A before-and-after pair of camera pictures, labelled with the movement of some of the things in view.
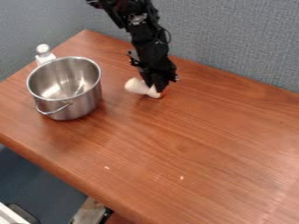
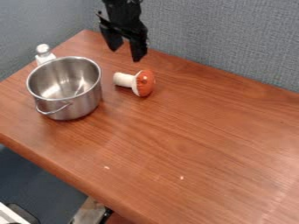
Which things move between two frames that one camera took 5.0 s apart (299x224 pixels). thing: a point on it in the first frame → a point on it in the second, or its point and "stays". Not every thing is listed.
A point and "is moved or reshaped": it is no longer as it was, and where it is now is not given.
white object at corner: (8, 217) stays
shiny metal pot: (64, 85) stays
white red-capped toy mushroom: (135, 85) is moved or reshaped
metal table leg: (92, 213) stays
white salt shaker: (43, 56) stays
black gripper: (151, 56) → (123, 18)
